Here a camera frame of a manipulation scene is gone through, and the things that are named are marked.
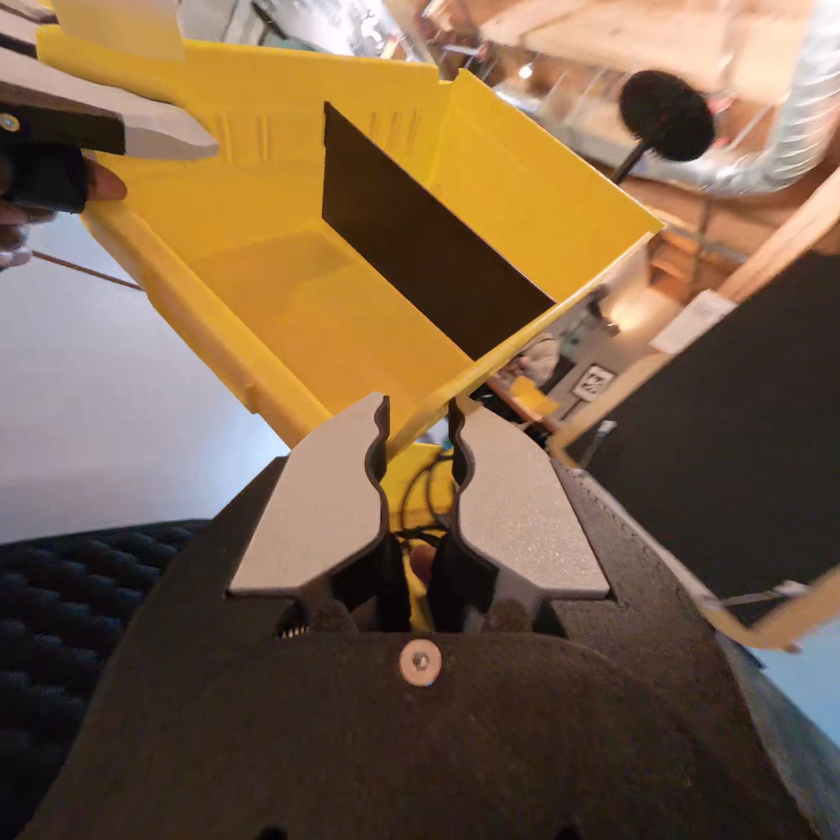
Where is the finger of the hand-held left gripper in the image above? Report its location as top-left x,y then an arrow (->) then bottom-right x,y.
0,61 -> 219,161

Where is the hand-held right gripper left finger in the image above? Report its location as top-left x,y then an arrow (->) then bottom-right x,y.
228,392 -> 392,597

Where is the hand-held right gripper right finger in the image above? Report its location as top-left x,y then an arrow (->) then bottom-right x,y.
448,395 -> 613,601

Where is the person's left hand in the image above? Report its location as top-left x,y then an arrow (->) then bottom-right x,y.
0,159 -> 129,271

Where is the small yellow box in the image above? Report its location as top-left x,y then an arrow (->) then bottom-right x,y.
508,375 -> 563,422

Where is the thin brown rod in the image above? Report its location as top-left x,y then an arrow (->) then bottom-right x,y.
29,249 -> 147,294

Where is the small black white marker sign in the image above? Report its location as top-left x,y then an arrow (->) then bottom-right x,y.
570,363 -> 619,404

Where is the white paper sign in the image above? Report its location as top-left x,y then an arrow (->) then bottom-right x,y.
650,289 -> 740,357

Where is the black quilted mat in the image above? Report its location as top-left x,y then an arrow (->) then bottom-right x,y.
0,518 -> 212,840

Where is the black bin divider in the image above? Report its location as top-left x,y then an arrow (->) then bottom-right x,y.
320,100 -> 559,362

